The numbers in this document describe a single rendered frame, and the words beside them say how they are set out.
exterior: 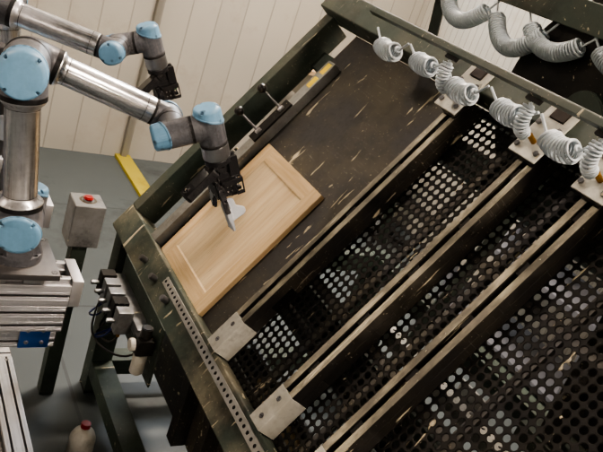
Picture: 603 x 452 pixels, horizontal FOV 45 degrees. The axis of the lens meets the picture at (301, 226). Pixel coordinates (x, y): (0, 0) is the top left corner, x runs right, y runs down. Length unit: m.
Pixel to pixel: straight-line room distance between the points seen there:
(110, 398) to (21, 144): 1.50
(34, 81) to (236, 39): 4.29
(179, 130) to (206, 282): 0.75
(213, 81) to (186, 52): 0.34
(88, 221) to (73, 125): 3.02
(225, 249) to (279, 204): 0.25
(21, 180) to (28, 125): 0.15
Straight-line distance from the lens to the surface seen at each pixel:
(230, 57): 6.07
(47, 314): 2.32
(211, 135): 1.94
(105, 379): 3.26
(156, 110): 2.04
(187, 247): 2.70
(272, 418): 2.00
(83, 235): 2.95
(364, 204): 2.19
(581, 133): 1.98
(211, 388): 2.22
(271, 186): 2.59
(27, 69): 1.85
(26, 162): 1.95
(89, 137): 5.96
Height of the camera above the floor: 2.15
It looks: 22 degrees down
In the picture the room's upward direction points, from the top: 20 degrees clockwise
